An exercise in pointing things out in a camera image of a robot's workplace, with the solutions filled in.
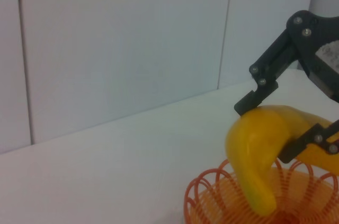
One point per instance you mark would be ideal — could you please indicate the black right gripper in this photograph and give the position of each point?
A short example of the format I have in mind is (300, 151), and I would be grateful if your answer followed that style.
(312, 49)

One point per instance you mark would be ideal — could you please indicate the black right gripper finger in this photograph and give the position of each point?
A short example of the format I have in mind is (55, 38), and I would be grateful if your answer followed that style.
(304, 142)

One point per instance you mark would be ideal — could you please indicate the yellow banana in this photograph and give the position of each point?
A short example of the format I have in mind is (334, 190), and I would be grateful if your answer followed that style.
(254, 150)

